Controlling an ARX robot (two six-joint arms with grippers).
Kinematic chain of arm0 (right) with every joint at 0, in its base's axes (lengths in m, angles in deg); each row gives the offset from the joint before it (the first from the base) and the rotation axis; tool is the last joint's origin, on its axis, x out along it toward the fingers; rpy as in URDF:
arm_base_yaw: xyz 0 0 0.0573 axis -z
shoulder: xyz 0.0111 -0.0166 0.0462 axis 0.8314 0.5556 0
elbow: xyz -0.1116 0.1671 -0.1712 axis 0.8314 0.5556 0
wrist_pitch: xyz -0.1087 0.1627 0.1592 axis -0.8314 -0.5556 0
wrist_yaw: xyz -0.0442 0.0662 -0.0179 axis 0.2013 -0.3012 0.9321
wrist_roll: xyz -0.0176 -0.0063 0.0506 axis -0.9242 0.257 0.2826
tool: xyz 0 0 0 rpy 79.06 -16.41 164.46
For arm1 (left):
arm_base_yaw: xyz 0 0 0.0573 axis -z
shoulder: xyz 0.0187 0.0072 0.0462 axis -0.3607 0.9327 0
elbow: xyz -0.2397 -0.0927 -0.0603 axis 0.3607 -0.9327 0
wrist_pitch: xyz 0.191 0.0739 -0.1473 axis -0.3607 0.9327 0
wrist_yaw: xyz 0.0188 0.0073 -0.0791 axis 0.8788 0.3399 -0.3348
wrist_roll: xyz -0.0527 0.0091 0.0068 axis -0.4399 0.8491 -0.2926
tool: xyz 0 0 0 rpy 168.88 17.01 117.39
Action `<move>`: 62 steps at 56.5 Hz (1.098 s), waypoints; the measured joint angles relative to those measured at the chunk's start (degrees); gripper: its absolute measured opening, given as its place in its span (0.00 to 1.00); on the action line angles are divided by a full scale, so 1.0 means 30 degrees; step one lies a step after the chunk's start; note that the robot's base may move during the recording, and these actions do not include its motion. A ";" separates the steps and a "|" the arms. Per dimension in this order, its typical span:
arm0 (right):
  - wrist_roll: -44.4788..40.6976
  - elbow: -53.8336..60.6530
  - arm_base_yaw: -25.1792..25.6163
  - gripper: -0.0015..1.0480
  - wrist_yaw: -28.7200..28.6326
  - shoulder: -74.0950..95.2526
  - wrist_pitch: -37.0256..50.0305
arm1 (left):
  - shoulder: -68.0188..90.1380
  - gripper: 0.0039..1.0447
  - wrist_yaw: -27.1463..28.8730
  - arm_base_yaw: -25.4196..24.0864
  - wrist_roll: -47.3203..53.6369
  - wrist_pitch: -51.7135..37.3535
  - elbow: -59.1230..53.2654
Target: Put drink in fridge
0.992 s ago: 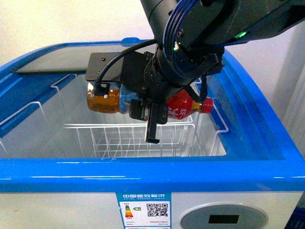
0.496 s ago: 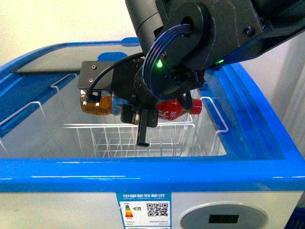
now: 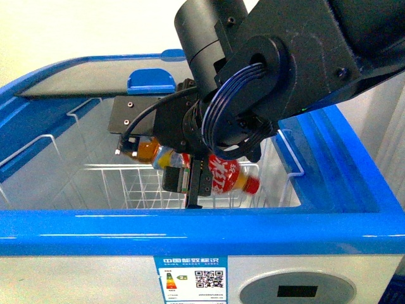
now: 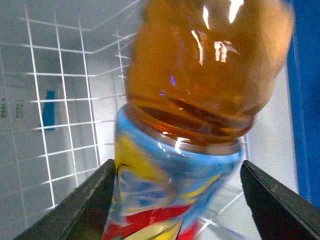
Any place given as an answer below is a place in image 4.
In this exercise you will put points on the blue sticker inside freezer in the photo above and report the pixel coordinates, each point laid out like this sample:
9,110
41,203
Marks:
48,112

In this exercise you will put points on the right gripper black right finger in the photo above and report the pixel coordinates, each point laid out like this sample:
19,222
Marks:
278,212

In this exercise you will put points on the iced tea bottle blue label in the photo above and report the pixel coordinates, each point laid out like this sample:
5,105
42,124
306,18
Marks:
200,71

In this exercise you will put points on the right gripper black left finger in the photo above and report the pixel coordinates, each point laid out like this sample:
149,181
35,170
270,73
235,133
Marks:
82,215

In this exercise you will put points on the white wire freezer basket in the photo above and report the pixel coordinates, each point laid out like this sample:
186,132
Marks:
80,49

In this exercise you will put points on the white chest freezer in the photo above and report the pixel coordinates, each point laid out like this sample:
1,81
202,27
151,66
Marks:
280,141

